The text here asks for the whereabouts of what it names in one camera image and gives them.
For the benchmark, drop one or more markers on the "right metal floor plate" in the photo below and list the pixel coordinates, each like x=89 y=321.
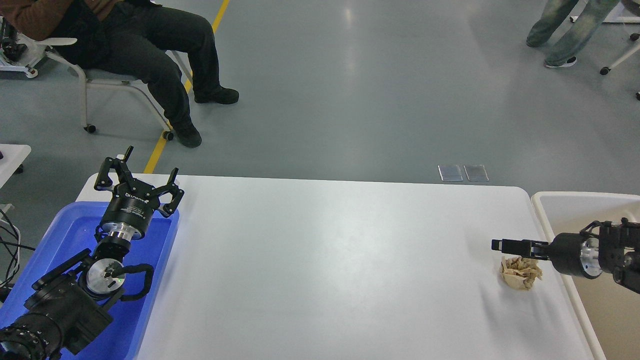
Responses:
x=476 y=173

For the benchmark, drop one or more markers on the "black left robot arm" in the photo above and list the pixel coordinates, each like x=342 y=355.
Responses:
x=70 y=305

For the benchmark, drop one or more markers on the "seated person dark trousers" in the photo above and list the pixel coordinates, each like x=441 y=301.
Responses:
x=132 y=37

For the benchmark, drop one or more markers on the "beige plastic bin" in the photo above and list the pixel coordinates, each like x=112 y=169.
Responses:
x=609 y=311

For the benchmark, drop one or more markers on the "white chair legs right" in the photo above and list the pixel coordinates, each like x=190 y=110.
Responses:
x=625 y=13

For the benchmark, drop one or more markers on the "brown paper ball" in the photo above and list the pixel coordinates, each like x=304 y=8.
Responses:
x=520 y=273

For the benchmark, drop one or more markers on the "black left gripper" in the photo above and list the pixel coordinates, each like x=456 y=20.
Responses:
x=131 y=206

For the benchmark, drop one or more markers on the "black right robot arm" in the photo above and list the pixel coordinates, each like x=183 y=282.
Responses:
x=602 y=246

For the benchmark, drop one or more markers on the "left metal floor plate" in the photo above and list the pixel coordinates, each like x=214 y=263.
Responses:
x=451 y=172

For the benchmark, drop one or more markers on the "white rolling chair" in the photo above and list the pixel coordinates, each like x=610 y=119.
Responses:
x=100 y=79

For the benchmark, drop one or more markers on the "metal floor plate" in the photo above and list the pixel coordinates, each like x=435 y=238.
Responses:
x=476 y=173
x=451 y=172

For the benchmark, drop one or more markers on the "white side table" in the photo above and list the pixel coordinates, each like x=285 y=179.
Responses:
x=13 y=157

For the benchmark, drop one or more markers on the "white cart base left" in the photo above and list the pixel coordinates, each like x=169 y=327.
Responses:
x=18 y=53

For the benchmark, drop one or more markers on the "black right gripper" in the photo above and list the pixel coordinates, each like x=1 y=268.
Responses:
x=570 y=254

